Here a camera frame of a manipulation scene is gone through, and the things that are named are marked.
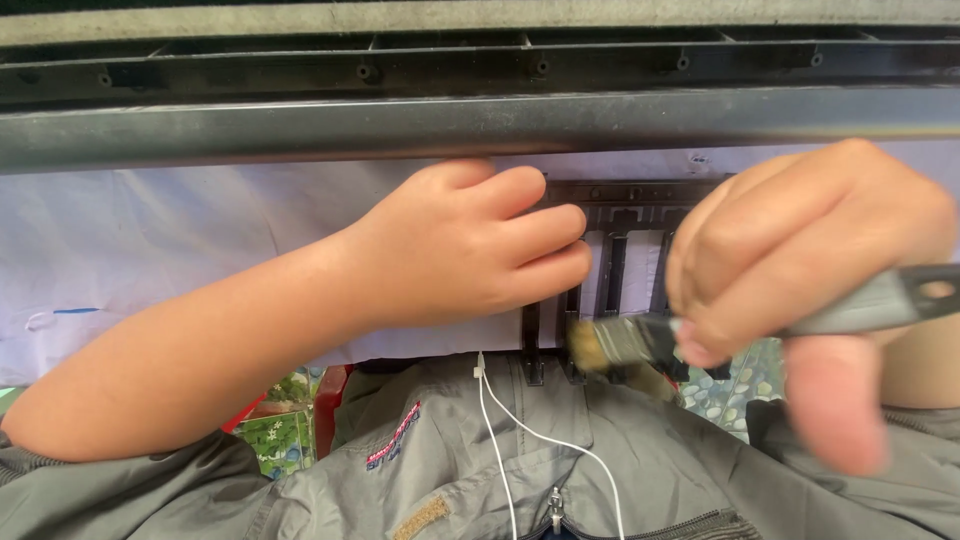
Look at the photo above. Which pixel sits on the person's right hand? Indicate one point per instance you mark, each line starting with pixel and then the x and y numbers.
pixel 810 232

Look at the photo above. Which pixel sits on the person's left hand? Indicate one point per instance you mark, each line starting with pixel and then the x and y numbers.
pixel 442 255

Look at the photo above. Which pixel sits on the small black plastic grille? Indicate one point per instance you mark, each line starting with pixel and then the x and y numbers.
pixel 637 193

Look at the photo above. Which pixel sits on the large black plastic panel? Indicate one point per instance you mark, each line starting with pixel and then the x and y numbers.
pixel 450 127

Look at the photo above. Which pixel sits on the red plastic stool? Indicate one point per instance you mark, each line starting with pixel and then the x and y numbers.
pixel 330 409

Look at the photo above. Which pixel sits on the grey jacket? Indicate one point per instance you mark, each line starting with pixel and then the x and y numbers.
pixel 450 480

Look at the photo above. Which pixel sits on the metal zipper pull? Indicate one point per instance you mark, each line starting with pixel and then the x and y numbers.
pixel 556 510

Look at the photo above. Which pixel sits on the white cloth sheet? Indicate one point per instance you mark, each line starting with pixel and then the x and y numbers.
pixel 150 240

